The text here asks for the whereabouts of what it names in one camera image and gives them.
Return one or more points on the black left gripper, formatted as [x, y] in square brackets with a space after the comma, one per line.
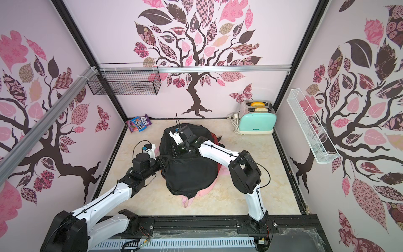
[160, 161]

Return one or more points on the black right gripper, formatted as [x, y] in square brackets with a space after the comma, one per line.
[184, 148]

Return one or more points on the red backpack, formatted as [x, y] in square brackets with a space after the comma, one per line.
[217, 140]

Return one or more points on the black backpack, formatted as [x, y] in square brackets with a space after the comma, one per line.
[186, 174]

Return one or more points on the pink backpack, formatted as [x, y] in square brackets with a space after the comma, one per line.
[222, 171]

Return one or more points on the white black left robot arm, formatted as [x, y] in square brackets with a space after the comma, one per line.
[85, 227]

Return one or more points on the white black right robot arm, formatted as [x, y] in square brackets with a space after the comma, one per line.
[244, 171]

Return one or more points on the pink red candy bag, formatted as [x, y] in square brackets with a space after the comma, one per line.
[129, 125]

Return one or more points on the blue M&M's candy bag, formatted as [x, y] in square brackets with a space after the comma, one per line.
[137, 126]

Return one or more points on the mint green toaster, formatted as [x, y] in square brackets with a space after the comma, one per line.
[256, 117]

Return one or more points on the black wire basket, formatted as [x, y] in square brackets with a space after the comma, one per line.
[133, 79]

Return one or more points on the aluminium rail back wall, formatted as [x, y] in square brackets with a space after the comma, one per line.
[251, 68]

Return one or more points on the aluminium rail wall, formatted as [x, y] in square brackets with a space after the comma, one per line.
[251, 68]
[16, 154]

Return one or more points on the white slotted cable duct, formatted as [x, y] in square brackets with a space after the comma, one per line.
[207, 244]

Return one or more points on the white wire shelf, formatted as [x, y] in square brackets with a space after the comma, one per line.
[305, 110]

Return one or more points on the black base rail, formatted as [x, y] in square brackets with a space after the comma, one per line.
[242, 224]

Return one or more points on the aluminium rail left wall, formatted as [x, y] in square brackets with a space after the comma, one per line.
[16, 154]

